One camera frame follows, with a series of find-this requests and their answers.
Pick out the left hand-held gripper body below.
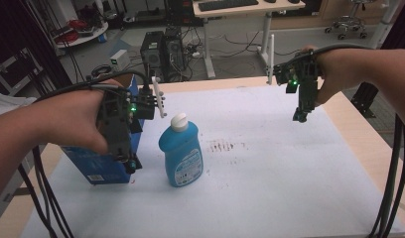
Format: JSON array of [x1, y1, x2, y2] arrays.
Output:
[[96, 76, 168, 166]]

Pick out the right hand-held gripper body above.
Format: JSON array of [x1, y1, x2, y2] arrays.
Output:
[[267, 34, 323, 114]]

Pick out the blue cardboard box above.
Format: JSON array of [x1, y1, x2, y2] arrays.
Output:
[[61, 74, 146, 186]]

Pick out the blue bottle with white cap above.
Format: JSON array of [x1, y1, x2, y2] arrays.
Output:
[[158, 112, 204, 188]]

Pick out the person's right hand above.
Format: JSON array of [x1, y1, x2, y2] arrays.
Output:
[[301, 44, 355, 107]]

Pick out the person's left hand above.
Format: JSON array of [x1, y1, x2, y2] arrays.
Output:
[[41, 78, 125, 156]]

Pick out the small white power unit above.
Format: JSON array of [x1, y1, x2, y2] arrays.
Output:
[[109, 49, 132, 71]]

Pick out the black metal stand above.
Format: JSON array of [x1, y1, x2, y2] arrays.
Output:
[[350, 80, 377, 119]]

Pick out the chrome wheeled stool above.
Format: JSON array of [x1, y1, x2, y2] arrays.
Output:
[[324, 0, 369, 42]]

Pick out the black computer tower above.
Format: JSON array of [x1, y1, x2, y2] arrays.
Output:
[[139, 30, 166, 83], [162, 27, 189, 83]]

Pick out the white standing desk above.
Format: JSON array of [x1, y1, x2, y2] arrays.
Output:
[[192, 0, 307, 79]]

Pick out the white table mat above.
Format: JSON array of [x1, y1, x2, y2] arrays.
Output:
[[20, 84, 405, 238]]

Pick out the round white table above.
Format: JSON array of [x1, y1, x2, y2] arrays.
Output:
[[51, 21, 110, 50]]

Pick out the black keyboard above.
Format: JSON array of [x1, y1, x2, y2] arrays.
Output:
[[198, 0, 260, 13]]

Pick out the white cloth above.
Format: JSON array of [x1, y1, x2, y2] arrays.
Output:
[[0, 86, 38, 119]]

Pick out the dark curtain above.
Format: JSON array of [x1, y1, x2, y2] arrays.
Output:
[[0, 0, 73, 91], [381, 0, 405, 52]]

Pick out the black equipment case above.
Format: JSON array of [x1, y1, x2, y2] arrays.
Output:
[[0, 47, 45, 97]]

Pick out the grey cable of left gripper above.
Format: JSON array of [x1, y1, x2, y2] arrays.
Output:
[[88, 83, 123, 93]]

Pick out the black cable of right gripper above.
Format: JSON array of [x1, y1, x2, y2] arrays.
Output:
[[283, 43, 405, 238]]

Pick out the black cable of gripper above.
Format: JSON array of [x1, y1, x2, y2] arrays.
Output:
[[16, 70, 151, 238], [283, 43, 405, 238]]

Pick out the black cable coil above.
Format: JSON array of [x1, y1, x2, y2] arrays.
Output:
[[90, 63, 113, 79]]

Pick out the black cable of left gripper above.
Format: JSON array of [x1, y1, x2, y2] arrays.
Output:
[[16, 70, 151, 238]]

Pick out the black floor cable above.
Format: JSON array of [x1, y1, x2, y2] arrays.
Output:
[[218, 31, 303, 60]]

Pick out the white post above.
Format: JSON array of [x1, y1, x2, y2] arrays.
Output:
[[368, 0, 401, 50]]

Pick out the red cable coil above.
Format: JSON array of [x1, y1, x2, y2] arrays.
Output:
[[54, 19, 89, 45]]

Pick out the grey metal table frame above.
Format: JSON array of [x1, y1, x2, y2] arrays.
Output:
[[0, 153, 38, 230]]

